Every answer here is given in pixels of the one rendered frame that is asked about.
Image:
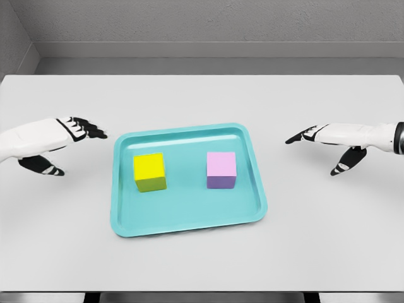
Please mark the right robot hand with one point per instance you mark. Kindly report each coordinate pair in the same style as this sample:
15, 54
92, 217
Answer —
341, 134

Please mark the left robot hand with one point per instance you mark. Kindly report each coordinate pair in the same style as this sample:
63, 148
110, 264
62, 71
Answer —
41, 135

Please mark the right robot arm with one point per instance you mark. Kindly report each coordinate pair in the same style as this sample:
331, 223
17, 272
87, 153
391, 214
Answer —
389, 138

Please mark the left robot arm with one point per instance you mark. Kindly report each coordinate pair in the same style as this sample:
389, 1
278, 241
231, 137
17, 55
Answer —
6, 143

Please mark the yellow cube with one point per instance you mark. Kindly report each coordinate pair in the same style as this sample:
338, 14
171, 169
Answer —
149, 170

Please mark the pink cube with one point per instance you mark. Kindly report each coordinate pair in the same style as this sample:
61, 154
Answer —
221, 168

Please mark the teal tray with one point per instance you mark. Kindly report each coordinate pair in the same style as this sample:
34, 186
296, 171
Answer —
189, 189

